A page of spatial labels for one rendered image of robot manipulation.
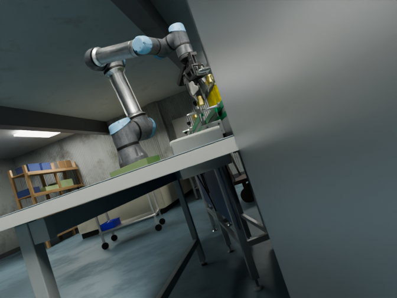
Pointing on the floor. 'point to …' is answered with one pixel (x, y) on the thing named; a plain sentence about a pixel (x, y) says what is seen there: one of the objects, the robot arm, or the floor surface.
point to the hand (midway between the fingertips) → (198, 99)
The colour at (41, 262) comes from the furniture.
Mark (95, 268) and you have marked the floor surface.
